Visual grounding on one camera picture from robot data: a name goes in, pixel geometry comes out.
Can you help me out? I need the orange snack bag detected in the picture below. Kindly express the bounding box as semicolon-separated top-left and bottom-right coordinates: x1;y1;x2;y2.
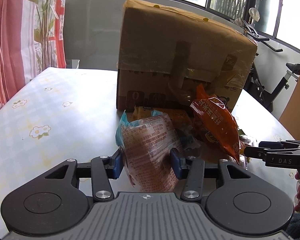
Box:
190;84;240;163

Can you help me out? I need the red printed clear snack bag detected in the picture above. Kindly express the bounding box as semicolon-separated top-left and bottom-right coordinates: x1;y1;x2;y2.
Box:
115;110;182;192

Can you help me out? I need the brown cardboard box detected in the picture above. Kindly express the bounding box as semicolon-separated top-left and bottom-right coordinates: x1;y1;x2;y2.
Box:
116;0;257;111

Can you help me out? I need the green leafy plant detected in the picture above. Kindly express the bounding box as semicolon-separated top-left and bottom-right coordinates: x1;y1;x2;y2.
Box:
29;0;58;72

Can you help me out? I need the snack pile behind bag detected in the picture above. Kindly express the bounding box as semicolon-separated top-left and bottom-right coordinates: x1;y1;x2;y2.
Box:
132;106;253;165

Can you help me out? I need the red patterned curtain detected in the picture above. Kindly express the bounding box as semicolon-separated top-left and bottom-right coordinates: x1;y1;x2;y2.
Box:
0;0;66;109

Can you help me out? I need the black exercise bike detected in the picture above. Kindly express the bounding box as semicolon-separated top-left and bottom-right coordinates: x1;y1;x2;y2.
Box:
233;7;300;113

